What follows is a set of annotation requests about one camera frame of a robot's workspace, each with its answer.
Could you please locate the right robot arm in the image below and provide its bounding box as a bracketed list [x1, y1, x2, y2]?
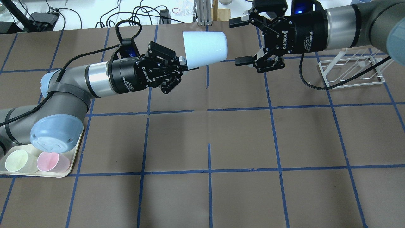
[229, 0, 405, 73]

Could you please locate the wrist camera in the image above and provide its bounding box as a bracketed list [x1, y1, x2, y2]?
[119, 38, 140, 58]
[291, 0, 324, 15]

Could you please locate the light blue plastic cup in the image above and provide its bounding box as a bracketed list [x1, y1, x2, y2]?
[183, 31, 228, 70]

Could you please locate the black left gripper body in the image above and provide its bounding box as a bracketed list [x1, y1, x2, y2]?
[108, 41, 182, 94]

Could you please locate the aluminium frame post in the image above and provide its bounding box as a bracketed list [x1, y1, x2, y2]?
[195, 0, 212, 26]

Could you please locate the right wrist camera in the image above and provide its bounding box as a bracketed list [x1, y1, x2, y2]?
[291, 0, 324, 15]

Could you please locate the cream plastic cup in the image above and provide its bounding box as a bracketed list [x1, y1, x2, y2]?
[5, 149, 39, 173]

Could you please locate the wooden paper towel stand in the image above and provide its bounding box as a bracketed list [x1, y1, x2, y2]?
[211, 0, 231, 21]

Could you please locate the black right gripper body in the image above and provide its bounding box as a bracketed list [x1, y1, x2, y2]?
[249, 0, 328, 73]

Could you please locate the pink plastic cup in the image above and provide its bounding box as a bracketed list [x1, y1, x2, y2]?
[36, 152, 71, 173]

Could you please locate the black power adapter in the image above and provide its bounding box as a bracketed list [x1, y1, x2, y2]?
[29, 12, 59, 32]

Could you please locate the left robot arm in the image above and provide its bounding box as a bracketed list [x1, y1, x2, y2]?
[0, 42, 198, 157]

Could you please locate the cream plastic tray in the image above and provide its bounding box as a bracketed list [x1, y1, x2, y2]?
[1, 128, 84, 178]

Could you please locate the white wire rack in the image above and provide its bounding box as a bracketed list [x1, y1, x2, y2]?
[318, 46, 393, 88]

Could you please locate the black braided left cable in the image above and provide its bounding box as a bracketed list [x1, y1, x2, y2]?
[0, 21, 143, 127]

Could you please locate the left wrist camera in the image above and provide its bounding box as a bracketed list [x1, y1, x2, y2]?
[119, 38, 140, 58]

